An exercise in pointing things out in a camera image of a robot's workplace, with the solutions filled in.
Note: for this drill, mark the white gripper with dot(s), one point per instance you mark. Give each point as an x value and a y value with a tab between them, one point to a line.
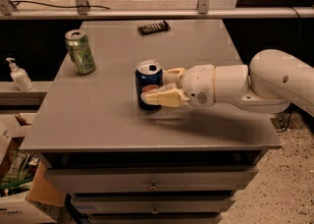
198	83

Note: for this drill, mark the blue pepsi can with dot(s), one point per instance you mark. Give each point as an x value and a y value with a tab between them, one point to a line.
148	75

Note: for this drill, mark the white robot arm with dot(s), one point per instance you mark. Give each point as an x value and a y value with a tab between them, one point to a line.
270	83

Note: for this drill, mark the green soda can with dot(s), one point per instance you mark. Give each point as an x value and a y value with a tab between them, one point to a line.
78	47

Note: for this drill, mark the grey drawer cabinet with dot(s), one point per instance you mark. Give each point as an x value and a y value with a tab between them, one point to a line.
94	122

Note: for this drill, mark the top grey drawer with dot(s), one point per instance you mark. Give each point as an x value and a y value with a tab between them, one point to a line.
96	181

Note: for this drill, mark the grey drawer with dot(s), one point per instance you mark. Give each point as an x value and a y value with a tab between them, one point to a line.
96	181
152	204
181	218

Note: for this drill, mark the bottom grey drawer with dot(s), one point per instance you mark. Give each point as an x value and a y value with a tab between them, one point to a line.
181	218

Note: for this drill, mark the middle grey drawer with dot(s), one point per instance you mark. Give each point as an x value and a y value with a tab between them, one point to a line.
152	204

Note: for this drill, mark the white pump sanitizer bottle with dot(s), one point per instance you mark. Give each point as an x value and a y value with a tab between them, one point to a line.
19	76

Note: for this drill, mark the cardboard box with trash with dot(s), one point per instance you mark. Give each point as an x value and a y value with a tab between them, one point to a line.
20	168

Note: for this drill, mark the white box lower left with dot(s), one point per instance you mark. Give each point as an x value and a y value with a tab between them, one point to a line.
16	209

